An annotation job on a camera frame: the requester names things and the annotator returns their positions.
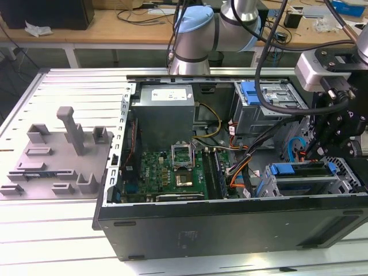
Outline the CPU socket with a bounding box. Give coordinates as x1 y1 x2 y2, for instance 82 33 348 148
174 170 196 188

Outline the grey power supply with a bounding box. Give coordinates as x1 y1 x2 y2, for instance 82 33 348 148
131 84 199 153

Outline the thick black camera cable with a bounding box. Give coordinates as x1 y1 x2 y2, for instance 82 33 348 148
254 0 355 116

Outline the grey parts rack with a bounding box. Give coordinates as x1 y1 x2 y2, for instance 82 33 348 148
0 106 114 202

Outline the orange black power wire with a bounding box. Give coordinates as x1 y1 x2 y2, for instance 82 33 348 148
296 146 320 164

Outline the metal disk bay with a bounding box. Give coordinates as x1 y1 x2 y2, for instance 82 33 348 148
255 161 360 198

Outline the small black box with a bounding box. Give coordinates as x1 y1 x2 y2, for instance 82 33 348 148
283 10 303 29

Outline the crumpled white plastic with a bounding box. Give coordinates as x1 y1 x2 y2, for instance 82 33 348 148
24 20 55 38

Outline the metal optical drive cage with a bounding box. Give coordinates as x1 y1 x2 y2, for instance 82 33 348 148
232 81 310 147

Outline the metal socket cover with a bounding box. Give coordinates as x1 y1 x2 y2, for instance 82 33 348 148
171 140 193 170

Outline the blue cardboard box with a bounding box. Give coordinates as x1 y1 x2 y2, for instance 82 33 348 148
332 0 368 15

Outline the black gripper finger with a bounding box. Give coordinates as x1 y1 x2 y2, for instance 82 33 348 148
304 114 342 161
323 127 368 159

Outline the black waste bin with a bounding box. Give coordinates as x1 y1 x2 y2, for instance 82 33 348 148
208 51 224 68

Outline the black RAM slot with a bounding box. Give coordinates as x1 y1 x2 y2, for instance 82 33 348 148
202 149 219 199

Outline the blue drive cage latch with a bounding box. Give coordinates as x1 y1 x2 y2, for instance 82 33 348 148
241 82 271 106

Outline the hard disk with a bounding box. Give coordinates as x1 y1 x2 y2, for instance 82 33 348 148
256 160 339 199

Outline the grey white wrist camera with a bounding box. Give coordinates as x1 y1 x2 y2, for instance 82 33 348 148
294 51 329 93

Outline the black cable with copper sleeve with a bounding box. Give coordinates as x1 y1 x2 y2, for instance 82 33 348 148
324 0 362 41

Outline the graphics card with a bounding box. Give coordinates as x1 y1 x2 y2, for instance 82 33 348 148
155 193 206 202

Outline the yellow wire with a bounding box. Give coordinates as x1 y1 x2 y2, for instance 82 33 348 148
193 102 223 139

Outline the green motherboard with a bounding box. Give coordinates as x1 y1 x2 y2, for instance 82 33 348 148
119 148 241 202

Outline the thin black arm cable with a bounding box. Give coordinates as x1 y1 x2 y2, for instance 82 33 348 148
231 0 356 52

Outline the clear plastic bag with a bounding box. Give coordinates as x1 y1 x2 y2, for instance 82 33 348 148
315 17 339 33

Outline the black PC case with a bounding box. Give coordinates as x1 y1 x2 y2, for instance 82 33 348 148
91 73 368 262

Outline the installed RAM stick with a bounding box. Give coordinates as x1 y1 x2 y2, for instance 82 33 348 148
213 149 230 199

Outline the orange wire bundle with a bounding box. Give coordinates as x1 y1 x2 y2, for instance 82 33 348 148
228 155 252 190

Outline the large black box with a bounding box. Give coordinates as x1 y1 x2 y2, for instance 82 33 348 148
0 0 95 31

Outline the blue data wire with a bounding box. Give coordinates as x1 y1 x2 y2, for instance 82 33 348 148
287 136 306 164

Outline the black cable bundle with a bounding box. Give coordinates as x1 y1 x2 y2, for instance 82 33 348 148
240 114 305 200

